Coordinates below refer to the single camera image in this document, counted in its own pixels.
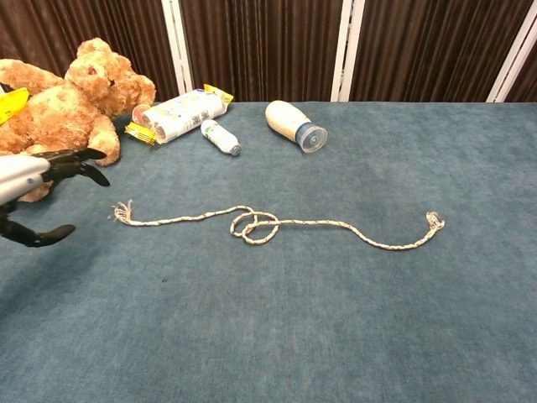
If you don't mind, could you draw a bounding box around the blue table cover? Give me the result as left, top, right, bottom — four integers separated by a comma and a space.
0, 100, 537, 403

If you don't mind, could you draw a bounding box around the small white bottle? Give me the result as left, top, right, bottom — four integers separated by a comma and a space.
200, 119, 242, 157

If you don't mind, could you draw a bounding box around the brown teddy bear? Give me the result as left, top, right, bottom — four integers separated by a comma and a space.
0, 37, 157, 202

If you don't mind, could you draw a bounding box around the yellow snack bag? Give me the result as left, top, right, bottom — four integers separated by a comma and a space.
0, 86, 30, 125

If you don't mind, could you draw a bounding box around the white partition post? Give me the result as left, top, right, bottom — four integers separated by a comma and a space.
161, 0, 194, 96
330, 0, 366, 102
486, 0, 537, 103

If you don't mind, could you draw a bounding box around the cream bottle with blue cap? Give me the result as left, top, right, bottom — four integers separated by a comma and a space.
264, 99, 328, 154

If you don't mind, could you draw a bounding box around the beige braided rope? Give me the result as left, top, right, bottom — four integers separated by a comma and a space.
112, 199, 446, 252

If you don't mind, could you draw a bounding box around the white pack with yellow ends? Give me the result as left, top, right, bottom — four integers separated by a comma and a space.
124, 83, 234, 146

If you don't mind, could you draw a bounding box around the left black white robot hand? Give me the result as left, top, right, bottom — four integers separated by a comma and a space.
0, 147, 111, 249

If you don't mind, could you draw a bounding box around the brown pleated curtain panel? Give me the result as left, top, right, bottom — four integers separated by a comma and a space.
179, 0, 344, 102
350, 0, 534, 103
505, 39, 537, 103
0, 0, 180, 102

